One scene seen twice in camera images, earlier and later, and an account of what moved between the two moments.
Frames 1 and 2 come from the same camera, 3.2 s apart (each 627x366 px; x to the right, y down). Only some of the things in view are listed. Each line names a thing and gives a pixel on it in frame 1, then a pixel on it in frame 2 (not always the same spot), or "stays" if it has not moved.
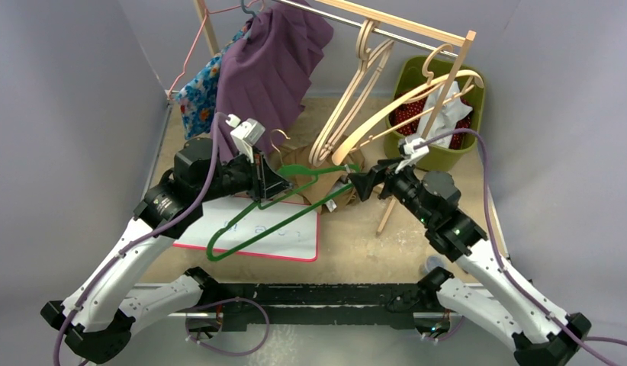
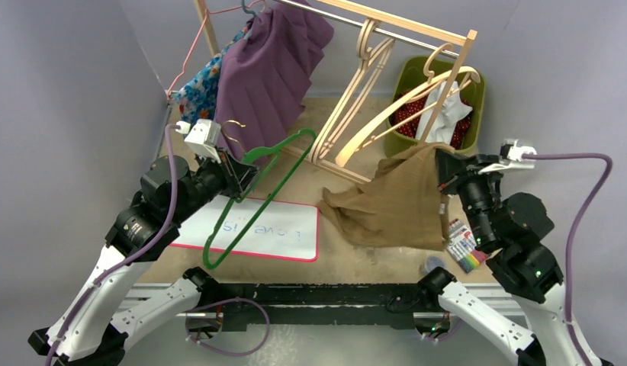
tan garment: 329,174 to 400,207
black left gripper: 265,184 to 237,176
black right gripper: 379,175 to 455,171
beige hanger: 351,101 stays
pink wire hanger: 207,13 stays
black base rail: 360,306 stays
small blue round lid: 432,261 stays
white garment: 453,110 stays
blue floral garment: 197,100 stays
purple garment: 265,77 stays
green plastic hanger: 290,170 to 255,156
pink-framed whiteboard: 241,224 stays
